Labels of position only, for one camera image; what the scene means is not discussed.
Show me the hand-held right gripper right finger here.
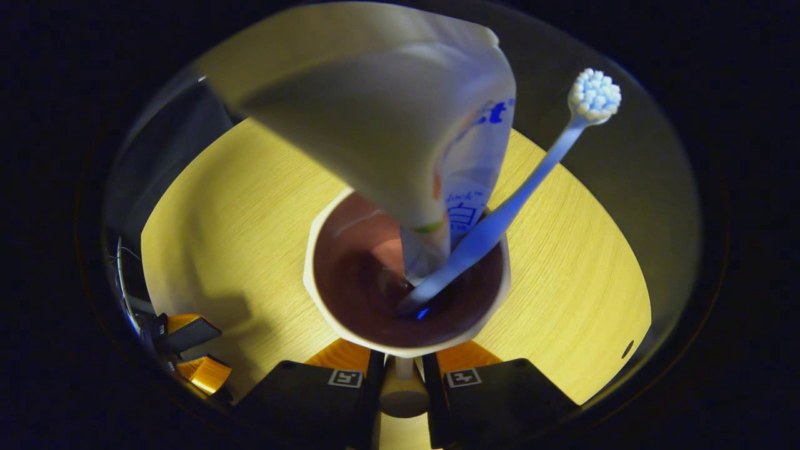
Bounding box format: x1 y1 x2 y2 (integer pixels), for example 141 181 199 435
422 339 581 449

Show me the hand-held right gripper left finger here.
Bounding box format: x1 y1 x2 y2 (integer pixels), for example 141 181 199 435
232 339 386 450

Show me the beige cup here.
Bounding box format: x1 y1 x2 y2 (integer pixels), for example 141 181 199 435
302 186 512 418

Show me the light blue toothbrush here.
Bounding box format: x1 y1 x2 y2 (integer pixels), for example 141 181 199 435
397 67 623 316

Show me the white toothpaste tube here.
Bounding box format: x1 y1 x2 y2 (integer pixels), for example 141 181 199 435
206 1 518 282

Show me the wooden desktop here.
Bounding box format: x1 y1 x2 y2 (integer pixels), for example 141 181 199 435
141 116 652 450

